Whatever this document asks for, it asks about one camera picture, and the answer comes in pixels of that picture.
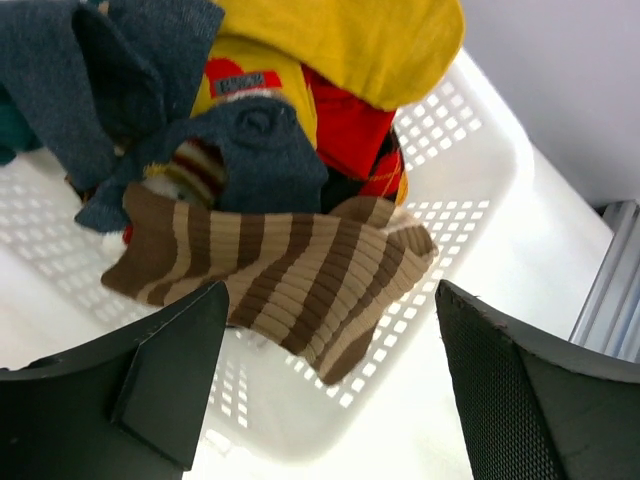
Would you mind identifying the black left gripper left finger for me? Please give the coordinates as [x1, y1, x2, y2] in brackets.
[1, 282, 229, 479]

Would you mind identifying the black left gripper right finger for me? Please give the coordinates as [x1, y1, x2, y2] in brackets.
[435, 280, 639, 479]

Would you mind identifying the brown striped sock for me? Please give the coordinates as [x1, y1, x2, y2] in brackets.
[101, 184, 438, 385]

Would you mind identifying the dark navy sock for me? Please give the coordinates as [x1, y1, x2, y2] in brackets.
[75, 95, 328, 233]
[0, 0, 226, 194]

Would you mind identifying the red sock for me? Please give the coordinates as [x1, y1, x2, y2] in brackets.
[302, 66, 395, 179]

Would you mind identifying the large mustard yellow sock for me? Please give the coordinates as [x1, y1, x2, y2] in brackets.
[191, 0, 465, 143]

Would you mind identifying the white plastic basket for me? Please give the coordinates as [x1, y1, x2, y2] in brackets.
[1, 54, 611, 468]

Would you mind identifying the orange black argyle sock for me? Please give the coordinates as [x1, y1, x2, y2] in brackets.
[321, 128, 408, 213]

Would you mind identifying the dark green sock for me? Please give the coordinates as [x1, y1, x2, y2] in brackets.
[0, 91, 42, 166]

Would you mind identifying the aluminium mounting rail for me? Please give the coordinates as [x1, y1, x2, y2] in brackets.
[569, 200, 640, 363]

